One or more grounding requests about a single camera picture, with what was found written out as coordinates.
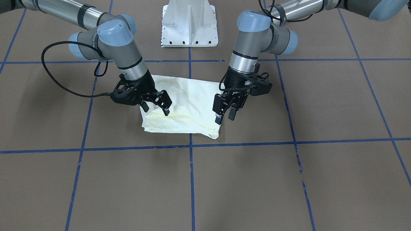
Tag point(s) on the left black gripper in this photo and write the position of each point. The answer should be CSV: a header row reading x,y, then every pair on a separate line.
x,y
233,81

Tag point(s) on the white camera mast base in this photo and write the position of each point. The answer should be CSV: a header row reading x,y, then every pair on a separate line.
x,y
189,23

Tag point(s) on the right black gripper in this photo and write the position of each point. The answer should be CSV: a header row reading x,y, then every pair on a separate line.
x,y
145,84

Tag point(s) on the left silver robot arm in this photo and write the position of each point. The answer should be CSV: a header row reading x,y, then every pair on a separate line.
x,y
264,32

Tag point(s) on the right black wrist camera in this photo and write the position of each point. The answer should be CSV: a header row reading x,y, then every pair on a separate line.
x,y
124,93

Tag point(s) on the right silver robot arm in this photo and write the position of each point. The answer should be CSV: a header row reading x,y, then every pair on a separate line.
x,y
105,37

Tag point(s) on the cream long-sleeve cat shirt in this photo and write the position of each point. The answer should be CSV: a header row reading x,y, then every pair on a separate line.
x,y
191,110

